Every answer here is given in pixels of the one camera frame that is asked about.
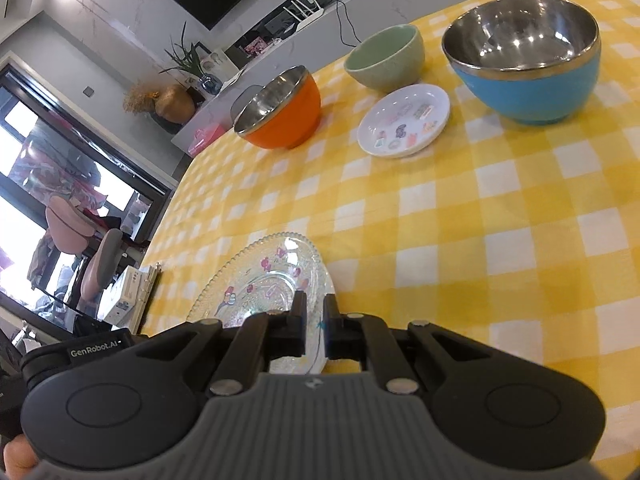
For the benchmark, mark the wall switch plate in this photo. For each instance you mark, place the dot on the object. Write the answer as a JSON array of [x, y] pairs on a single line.
[[88, 90]]

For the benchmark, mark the clear glass plate with flowers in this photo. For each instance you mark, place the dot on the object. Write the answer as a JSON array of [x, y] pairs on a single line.
[[270, 280]]

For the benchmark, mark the small white printed plate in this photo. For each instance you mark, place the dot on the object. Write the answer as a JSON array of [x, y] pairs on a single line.
[[385, 120]]

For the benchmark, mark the person's left hand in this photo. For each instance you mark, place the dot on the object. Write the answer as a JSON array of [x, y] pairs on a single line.
[[19, 460]]

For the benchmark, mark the yellow checked tablecloth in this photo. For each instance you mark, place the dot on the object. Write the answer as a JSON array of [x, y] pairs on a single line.
[[450, 240]]

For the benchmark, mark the brown vase with dried flowers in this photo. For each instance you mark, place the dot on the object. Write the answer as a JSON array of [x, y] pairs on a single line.
[[175, 105]]

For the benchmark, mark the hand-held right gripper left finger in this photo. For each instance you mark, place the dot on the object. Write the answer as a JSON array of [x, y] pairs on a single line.
[[299, 320]]

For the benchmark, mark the pink box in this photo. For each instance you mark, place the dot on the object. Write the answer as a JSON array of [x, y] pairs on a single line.
[[205, 137]]

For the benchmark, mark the blue steel-lined bowl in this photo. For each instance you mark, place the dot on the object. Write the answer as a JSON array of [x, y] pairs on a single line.
[[530, 95]]

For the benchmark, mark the blue vase with green plant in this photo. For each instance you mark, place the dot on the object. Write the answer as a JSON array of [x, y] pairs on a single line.
[[210, 84]]

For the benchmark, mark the pink picture card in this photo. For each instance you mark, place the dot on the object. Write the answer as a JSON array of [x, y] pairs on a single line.
[[255, 46]]

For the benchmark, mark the pink office chair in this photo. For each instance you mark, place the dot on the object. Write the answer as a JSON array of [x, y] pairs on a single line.
[[65, 225]]

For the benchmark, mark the dark framed glass door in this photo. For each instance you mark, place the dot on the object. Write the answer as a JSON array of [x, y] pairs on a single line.
[[30, 125]]

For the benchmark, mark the white printed card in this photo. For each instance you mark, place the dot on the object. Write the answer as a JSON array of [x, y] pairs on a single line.
[[217, 62]]

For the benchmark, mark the pale green ceramic bowl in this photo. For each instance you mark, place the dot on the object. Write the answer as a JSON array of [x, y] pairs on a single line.
[[395, 67]]

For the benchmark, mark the white box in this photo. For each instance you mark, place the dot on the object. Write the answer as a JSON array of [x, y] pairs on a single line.
[[127, 290]]

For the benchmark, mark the orange steel-lined bowl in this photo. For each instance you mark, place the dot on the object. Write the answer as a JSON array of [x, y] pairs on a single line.
[[285, 120]]

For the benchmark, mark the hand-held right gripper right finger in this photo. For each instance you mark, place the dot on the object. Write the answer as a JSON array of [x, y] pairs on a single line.
[[330, 330]]

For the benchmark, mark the white router with antennas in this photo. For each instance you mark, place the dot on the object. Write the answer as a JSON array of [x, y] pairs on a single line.
[[307, 15]]

